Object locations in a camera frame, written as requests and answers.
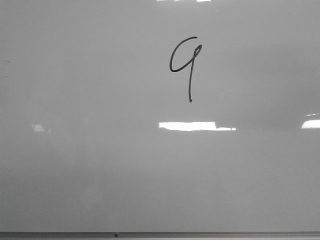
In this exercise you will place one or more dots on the white whiteboard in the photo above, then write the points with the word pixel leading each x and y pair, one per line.
pixel 159 115

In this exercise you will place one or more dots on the grey whiteboard bottom frame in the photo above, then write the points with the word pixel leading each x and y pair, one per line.
pixel 155 234

